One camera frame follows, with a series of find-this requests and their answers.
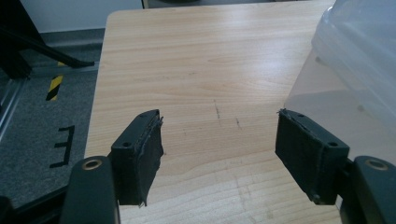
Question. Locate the clear plastic storage box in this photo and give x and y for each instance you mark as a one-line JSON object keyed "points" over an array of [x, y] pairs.
{"points": [[358, 46]]}

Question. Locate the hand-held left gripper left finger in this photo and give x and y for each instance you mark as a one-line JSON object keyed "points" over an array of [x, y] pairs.
{"points": [[137, 161]]}

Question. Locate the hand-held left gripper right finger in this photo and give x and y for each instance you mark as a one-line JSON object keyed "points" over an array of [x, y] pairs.
{"points": [[308, 155]]}

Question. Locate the yellow black floor tape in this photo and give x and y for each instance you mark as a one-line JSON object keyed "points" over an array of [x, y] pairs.
{"points": [[54, 87]]}

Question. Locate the black metal stand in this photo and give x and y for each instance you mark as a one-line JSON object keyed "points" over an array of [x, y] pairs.
{"points": [[12, 56]]}

